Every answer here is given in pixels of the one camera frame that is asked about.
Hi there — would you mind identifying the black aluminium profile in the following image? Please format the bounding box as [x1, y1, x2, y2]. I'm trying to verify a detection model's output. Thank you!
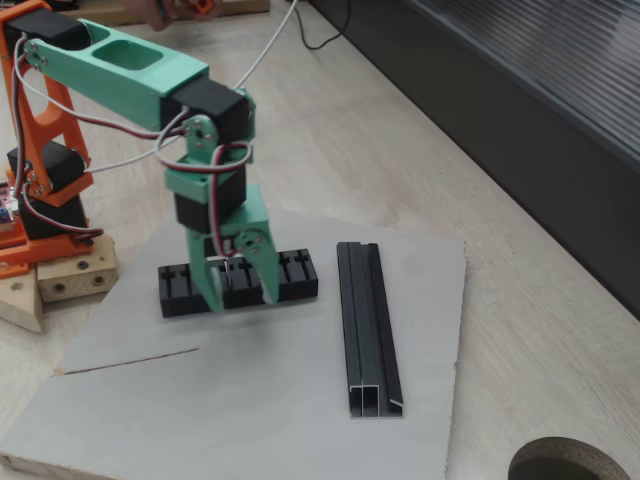
[335, 241, 406, 420]

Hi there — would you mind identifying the person's hand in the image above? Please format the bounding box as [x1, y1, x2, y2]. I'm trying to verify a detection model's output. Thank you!
[134, 0, 221, 33]

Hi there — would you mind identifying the black power cable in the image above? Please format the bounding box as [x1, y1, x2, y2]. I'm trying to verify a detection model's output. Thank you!
[294, 0, 351, 51]

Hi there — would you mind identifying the white USB cable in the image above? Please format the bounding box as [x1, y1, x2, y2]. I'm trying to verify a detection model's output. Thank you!
[88, 0, 301, 174]

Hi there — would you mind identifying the grey board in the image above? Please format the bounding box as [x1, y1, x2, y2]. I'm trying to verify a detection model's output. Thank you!
[0, 202, 467, 480]

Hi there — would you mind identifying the black slotted block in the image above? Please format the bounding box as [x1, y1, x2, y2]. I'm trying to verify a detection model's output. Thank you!
[157, 248, 320, 319]

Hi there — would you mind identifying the wooden wedge block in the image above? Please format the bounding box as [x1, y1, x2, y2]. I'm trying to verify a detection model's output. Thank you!
[0, 272, 45, 335]

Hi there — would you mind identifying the light wooden base block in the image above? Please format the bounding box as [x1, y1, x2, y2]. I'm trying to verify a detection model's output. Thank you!
[37, 234, 119, 304]

